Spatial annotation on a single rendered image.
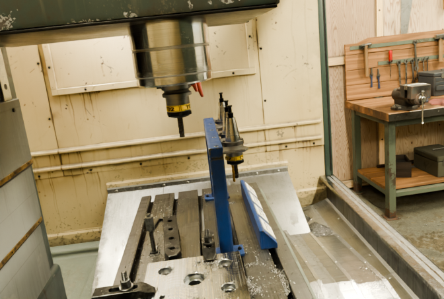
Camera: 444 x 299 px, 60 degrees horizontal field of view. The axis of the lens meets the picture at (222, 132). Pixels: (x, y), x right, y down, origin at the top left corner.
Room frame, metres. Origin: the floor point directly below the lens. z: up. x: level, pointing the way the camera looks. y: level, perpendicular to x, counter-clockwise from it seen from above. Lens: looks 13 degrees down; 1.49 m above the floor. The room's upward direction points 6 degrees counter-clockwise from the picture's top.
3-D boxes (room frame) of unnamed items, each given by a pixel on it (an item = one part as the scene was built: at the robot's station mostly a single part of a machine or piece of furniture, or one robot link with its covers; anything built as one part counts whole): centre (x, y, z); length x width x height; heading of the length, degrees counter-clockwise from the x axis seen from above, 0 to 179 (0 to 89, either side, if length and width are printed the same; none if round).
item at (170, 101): (0.82, 0.09, 1.39); 0.05 x 0.05 x 0.03
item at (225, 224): (1.03, 0.02, 1.05); 0.10 x 0.05 x 0.30; 93
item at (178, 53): (0.82, 0.09, 1.49); 0.16 x 0.16 x 0.12
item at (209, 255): (0.91, 0.06, 0.97); 0.13 x 0.03 x 0.15; 3
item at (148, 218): (1.08, 0.24, 0.96); 0.03 x 0.03 x 0.13
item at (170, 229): (1.07, 0.18, 0.93); 0.26 x 0.05 x 0.06; 8
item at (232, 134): (1.09, -0.03, 1.26); 0.04 x 0.04 x 0.07
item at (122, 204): (1.46, 0.12, 0.75); 0.89 x 0.70 x 0.26; 93
